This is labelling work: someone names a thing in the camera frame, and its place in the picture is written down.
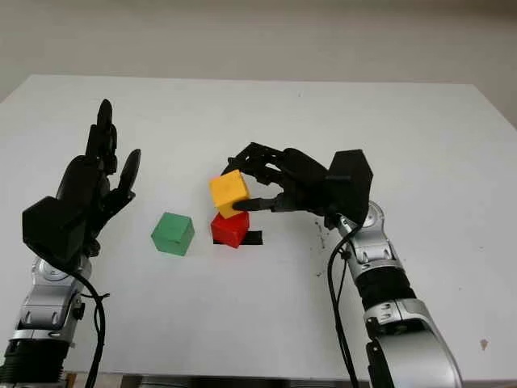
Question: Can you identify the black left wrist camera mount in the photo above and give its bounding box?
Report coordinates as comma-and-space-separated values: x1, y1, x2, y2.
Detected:
22, 196, 96, 270

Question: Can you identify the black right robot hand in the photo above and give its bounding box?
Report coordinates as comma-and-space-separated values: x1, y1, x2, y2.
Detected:
225, 141, 337, 230

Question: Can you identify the red wooden block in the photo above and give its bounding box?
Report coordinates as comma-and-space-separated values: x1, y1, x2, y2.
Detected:
210, 210, 250, 248

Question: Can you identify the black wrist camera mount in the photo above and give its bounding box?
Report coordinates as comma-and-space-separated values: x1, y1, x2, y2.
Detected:
22, 196, 96, 270
322, 149, 375, 228

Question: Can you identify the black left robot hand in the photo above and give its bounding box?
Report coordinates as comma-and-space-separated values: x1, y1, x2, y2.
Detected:
56, 99, 142, 259

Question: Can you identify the grey robot torso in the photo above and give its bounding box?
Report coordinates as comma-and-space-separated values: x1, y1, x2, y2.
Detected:
120, 375, 372, 388

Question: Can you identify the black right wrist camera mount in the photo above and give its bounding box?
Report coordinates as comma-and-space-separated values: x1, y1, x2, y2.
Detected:
322, 149, 375, 228

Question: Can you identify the green wooden block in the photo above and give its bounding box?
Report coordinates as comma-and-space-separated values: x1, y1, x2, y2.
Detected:
150, 212, 195, 256

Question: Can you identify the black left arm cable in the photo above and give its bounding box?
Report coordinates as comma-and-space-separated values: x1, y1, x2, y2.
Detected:
72, 272, 111, 388

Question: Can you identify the yellow wooden block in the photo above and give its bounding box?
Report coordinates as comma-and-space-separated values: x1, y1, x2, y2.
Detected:
208, 169, 250, 220

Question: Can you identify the black tape strip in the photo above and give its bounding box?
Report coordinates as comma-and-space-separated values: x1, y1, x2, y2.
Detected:
212, 230, 263, 247

